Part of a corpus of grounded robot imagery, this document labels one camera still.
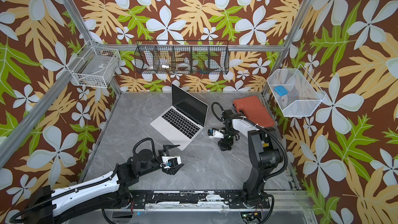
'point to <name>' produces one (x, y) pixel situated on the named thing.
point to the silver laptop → (182, 122)
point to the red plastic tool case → (255, 110)
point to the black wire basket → (182, 57)
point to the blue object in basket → (281, 90)
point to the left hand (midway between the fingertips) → (180, 150)
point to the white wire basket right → (294, 92)
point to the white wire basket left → (95, 67)
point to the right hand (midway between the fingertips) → (224, 140)
